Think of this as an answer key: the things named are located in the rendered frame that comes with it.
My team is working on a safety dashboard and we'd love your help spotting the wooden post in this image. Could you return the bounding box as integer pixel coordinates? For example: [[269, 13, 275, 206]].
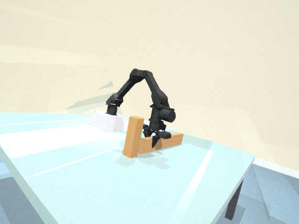
[[123, 116, 144, 158]]

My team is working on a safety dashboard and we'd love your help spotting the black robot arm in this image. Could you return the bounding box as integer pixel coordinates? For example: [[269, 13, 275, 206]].
[[105, 68, 176, 131]]

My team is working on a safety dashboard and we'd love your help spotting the light wooden board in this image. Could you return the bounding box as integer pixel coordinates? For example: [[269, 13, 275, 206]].
[[138, 133, 184, 154]]

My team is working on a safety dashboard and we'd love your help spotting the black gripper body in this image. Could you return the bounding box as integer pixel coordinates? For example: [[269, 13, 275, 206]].
[[143, 117, 171, 139]]

